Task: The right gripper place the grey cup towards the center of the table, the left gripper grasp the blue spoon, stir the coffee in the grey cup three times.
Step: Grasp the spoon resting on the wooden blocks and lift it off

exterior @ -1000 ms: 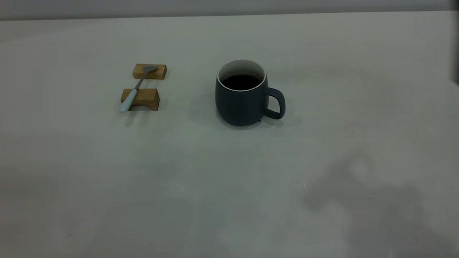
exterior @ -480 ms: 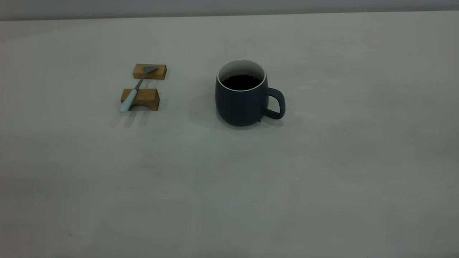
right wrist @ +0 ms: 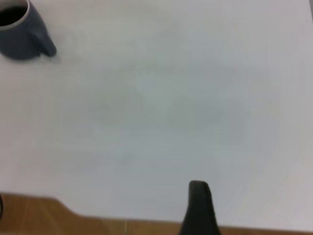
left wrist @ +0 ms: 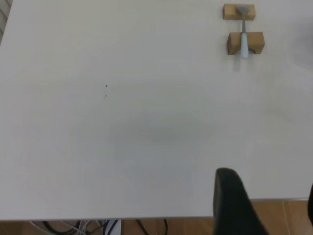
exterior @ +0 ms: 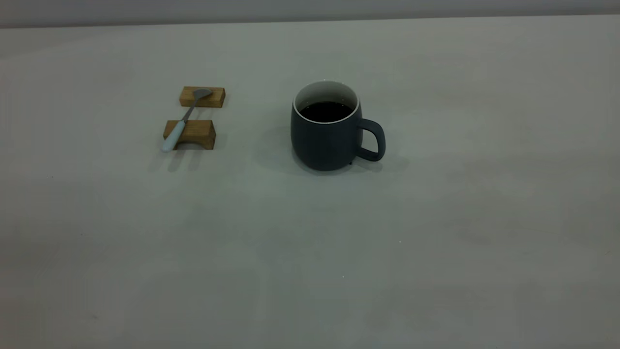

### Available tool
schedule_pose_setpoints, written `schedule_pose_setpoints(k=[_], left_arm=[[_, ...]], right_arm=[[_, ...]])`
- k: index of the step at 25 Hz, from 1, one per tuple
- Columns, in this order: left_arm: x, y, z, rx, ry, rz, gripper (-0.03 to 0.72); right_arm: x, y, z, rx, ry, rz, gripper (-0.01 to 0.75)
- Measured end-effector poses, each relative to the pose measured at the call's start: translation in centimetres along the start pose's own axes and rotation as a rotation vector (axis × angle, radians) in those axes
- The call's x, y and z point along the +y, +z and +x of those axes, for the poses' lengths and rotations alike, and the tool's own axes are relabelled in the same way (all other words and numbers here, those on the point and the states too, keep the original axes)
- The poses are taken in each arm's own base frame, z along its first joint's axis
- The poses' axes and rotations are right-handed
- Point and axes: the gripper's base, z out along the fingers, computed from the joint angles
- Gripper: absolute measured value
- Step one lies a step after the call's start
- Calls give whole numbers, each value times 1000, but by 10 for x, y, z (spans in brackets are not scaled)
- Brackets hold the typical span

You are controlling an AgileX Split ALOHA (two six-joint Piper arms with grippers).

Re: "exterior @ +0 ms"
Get dark grey ceramic mug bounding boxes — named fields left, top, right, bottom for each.
left=291, top=80, right=387, bottom=172

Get metal spoon pale blue handle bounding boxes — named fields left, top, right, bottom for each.
left=161, top=88, right=214, bottom=153

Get arched wooden block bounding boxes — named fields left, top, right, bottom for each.
left=163, top=120, right=217, bottom=150

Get flat rectangular wooden block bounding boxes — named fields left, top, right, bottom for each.
left=179, top=86, right=226, bottom=108

